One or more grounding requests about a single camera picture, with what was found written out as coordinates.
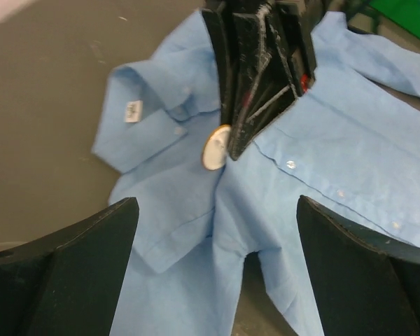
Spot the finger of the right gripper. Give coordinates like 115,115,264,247
228,1,317,160
201,7,237,125

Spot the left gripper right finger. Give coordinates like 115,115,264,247
297,196,420,336

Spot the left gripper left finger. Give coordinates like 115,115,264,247
0,197,139,335

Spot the round gold brooch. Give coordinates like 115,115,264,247
201,125,231,171

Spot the light blue shirt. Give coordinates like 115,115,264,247
92,12,420,335

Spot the green plastic bin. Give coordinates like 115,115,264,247
370,0,420,40

